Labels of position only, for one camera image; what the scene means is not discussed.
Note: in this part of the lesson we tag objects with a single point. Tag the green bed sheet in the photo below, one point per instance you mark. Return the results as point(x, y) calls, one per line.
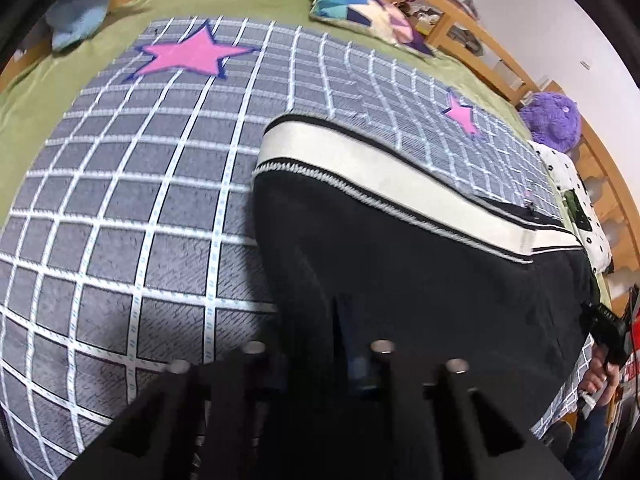
point(30, 110)

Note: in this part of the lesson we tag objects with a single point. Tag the black pants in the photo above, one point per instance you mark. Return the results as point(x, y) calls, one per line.
point(425, 285)

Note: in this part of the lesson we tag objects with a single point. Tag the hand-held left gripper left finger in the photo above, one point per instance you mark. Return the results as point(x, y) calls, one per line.
point(240, 400)

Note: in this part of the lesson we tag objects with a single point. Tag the pile of cardboard boxes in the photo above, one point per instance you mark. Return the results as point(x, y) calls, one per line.
point(462, 35)

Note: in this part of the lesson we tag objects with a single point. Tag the dark camouflage pouch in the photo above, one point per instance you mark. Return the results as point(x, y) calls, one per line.
point(580, 212)

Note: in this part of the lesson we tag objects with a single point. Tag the grey checked star blanket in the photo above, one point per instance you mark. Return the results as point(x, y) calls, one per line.
point(125, 210)

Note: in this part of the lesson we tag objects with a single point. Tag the person's right hand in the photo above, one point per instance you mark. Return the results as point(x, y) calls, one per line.
point(600, 385)

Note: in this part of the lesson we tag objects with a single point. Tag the white dotted pillow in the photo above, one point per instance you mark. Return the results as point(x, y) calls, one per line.
point(595, 250)

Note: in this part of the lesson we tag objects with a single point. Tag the light blue plush blanket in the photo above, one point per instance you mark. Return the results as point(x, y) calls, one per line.
point(80, 15)

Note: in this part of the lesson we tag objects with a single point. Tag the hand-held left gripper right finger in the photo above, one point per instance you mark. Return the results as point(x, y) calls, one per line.
point(405, 405)

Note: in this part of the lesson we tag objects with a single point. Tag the geometric triangle pattern pillow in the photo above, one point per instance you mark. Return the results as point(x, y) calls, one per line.
point(365, 12)

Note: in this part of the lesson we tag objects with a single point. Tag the person's right forearm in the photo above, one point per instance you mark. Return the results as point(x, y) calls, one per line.
point(590, 445)

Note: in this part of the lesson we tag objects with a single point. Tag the wooden bed frame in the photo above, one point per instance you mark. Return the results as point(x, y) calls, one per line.
point(500, 55)

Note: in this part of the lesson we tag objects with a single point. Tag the purple plush toy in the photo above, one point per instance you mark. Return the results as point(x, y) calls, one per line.
point(552, 120)

